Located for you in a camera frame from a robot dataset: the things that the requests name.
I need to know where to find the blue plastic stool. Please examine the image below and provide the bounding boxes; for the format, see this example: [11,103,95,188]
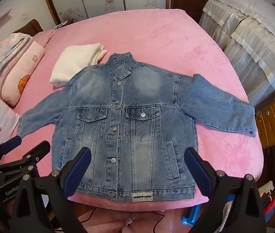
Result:
[182,205,205,226]

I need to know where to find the folded white towel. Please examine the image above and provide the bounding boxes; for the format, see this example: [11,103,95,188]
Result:
[49,43,108,88]

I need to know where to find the blue denim jacket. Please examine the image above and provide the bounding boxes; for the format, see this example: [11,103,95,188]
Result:
[17,52,257,203]

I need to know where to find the dark wooden headboard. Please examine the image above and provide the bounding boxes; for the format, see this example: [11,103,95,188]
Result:
[18,19,44,38]

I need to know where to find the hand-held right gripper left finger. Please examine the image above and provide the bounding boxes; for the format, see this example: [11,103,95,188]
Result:
[8,147,92,233]

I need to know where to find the floral folded quilt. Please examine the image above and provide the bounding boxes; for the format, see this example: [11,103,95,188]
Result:
[0,33,33,83]

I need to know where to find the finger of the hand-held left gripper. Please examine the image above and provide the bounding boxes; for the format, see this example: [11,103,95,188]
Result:
[0,140,51,176]
[0,136,22,168]

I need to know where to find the black floor cable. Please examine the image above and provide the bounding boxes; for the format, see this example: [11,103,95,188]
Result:
[79,207,166,233]

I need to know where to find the pink bed cover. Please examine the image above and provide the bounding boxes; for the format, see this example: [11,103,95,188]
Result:
[14,9,265,210]

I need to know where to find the red fabric item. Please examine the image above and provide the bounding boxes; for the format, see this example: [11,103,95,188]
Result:
[259,189,275,214]

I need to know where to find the pink quilt with orange print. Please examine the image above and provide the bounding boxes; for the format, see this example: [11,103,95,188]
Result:
[0,41,46,107]

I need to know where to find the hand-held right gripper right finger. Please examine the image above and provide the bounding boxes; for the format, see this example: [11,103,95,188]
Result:
[184,147,266,233]

